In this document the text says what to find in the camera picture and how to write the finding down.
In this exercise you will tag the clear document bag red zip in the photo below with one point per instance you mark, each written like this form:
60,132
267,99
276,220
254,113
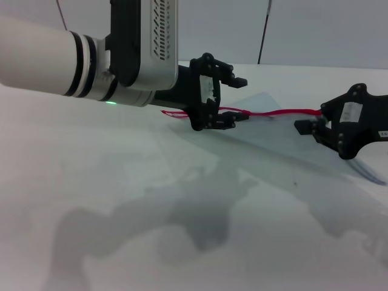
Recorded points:
272,114

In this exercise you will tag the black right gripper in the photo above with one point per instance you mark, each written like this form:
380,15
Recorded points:
366,121

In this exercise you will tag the thin black pole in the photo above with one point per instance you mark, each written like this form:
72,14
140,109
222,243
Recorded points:
263,33

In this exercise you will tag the silver vented wrist camera box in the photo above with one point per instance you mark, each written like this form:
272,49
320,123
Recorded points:
157,45

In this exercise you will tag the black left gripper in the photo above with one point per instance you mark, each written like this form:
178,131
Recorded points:
185,88

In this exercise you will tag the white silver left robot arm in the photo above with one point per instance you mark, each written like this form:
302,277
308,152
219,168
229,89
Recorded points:
36,54

